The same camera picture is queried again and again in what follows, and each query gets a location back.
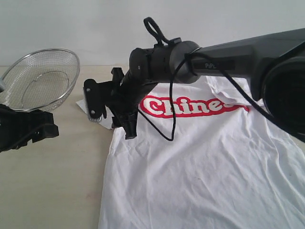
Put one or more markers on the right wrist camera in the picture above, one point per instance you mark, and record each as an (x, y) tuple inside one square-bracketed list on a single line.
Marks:
[(96, 96)]

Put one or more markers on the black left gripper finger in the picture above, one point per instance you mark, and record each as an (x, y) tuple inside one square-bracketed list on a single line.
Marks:
[(47, 131), (44, 118)]

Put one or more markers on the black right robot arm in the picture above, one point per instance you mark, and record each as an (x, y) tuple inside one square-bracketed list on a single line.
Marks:
[(268, 71)]

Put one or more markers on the white t-shirt red print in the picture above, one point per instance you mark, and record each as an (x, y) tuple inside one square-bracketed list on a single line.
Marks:
[(203, 160)]

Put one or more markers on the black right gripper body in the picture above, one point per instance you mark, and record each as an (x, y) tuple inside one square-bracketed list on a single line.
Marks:
[(124, 93)]

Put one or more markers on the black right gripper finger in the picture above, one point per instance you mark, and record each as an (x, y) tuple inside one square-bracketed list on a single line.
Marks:
[(129, 123)]

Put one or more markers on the metal wire mesh basket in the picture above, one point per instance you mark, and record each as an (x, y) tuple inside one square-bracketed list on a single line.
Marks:
[(41, 80)]

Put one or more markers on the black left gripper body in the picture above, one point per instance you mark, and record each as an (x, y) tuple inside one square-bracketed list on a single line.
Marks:
[(16, 127)]

